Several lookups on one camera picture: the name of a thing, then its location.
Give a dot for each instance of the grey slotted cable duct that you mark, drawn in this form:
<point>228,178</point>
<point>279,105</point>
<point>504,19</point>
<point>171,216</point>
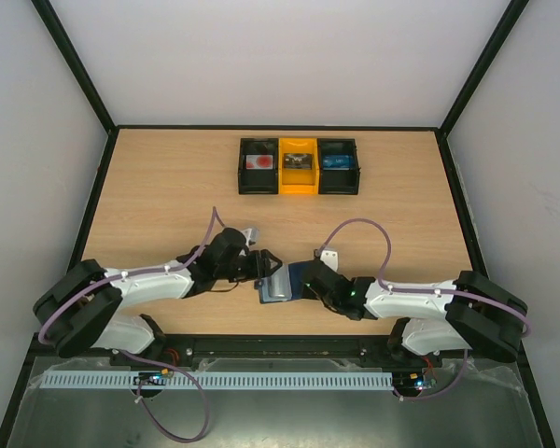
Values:
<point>211,380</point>

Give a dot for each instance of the right black bin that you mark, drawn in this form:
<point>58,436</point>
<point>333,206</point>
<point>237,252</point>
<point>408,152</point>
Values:
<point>339,171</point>

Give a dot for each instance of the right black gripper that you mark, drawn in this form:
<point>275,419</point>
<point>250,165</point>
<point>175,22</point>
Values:
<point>309,278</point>

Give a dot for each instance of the black VIP card in bin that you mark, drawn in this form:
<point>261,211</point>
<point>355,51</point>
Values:
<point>297,161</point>

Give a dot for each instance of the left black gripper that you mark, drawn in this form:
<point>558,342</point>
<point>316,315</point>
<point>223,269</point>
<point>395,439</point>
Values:
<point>262,271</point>

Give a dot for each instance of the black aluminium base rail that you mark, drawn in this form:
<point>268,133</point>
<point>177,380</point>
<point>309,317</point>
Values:
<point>365,351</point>

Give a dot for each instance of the left black bin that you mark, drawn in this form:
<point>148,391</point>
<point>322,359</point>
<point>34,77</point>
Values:
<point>258,181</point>

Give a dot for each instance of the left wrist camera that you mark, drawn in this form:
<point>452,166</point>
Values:
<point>251,235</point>

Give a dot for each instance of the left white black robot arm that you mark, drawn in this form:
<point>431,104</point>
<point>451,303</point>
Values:
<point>86,308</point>

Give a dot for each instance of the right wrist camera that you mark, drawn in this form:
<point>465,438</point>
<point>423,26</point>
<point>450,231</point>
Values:
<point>330,258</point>

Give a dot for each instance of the red white card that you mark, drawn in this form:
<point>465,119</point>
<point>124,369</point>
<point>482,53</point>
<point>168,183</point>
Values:
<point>259,162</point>

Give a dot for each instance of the navy blue card holder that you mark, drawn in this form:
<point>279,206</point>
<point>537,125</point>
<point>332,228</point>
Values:
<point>286,284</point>

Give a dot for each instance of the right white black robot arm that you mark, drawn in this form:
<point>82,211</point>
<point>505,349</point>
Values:
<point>468,313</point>

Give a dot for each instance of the black bin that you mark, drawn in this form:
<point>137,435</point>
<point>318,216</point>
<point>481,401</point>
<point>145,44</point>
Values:
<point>258,181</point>
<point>339,171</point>

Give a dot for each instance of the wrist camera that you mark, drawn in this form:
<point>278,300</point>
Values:
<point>251,235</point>
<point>330,258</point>

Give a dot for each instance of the yellow middle bin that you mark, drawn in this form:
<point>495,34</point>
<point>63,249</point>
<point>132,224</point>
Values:
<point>303,182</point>

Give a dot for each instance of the blue card in bin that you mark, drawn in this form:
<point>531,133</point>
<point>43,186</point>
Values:
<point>337,162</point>

